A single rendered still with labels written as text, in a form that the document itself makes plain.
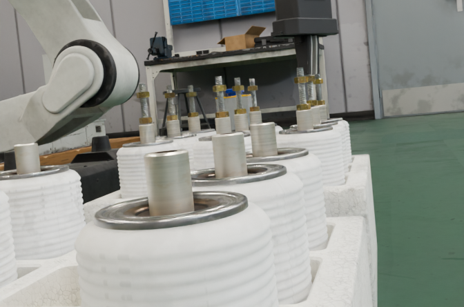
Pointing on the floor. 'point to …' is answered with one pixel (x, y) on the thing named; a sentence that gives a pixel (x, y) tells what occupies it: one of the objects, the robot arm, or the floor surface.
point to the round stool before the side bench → (186, 108)
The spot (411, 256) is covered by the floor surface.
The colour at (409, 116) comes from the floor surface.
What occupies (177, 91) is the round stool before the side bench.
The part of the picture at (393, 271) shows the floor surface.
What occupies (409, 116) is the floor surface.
